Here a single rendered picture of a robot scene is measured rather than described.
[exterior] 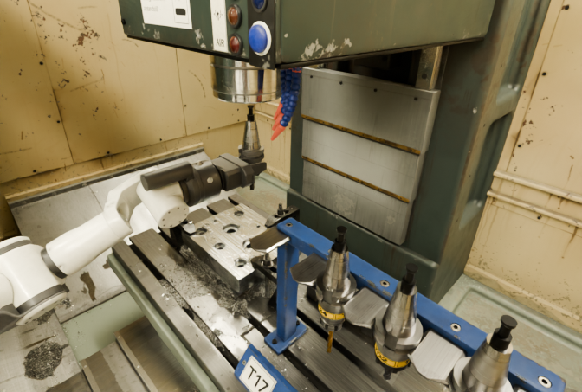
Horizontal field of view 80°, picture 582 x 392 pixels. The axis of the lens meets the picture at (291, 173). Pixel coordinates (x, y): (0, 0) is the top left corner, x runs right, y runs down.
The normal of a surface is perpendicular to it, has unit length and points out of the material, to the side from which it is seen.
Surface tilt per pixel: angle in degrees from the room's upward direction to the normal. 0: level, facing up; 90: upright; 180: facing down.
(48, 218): 24
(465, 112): 90
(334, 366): 0
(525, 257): 90
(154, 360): 8
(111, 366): 8
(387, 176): 90
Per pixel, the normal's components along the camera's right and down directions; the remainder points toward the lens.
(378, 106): -0.71, 0.30
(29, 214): 0.30, -0.68
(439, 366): 0.02, -0.89
